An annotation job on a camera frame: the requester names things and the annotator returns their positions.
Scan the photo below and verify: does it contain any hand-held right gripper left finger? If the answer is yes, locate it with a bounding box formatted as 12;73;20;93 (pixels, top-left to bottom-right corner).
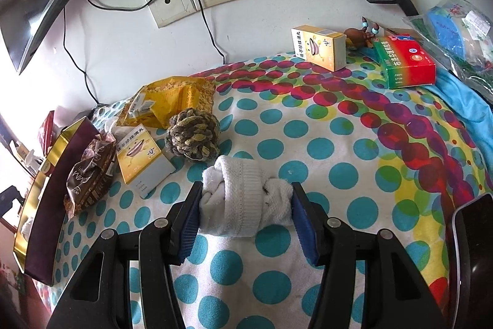
46;182;205;329

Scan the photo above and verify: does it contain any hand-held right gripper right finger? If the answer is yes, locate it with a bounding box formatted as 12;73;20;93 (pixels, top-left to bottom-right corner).
291;182;447;329

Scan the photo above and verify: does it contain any white sock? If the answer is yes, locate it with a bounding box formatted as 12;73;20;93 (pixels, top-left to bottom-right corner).
199;155;295;239

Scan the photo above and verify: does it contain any brown snack packet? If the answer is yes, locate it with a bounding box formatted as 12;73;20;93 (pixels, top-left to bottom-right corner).
63;132;117;218

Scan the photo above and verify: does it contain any yellow snack bag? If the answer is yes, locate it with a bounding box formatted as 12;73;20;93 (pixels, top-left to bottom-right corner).
116;76;216;129

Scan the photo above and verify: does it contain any maroon and gold box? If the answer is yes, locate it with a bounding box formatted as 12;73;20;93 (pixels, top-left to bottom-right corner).
13;117;101;287

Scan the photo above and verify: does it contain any polka dot cloth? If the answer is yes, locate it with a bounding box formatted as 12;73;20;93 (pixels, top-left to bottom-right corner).
35;51;493;329

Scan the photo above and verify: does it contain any yellow medicine box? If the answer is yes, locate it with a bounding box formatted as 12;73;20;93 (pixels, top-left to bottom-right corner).
116;126;177;199
291;24;347;72

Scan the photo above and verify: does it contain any dark glossy object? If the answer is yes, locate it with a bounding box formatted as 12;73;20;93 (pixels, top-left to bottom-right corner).
443;193;493;329

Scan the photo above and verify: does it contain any red packet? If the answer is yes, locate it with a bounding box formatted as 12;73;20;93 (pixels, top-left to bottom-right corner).
37;111;56;152

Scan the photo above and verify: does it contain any green and red medicine box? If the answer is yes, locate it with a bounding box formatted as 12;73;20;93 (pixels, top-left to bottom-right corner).
372;34;437;90

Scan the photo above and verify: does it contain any brown toy figurine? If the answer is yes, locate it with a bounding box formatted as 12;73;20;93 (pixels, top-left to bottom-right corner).
344;17;382;51

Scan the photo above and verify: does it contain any blue cloth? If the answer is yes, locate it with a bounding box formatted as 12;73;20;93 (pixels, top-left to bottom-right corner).
426;69;493;195

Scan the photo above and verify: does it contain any clear bag with blue item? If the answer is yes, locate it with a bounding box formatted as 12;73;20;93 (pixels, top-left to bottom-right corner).
402;0;493;102

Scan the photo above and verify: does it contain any olive rope ball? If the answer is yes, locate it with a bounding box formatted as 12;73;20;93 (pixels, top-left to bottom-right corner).
165;107;221;162

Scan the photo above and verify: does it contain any thin black adapter cable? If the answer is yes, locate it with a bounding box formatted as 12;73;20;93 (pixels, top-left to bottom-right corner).
196;0;226;64

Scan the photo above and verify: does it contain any long black cable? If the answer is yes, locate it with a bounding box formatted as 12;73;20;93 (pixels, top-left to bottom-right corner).
63;3;99;107

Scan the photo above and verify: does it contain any white single-hole wall plate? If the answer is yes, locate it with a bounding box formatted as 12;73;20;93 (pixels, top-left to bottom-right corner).
143;0;197;29

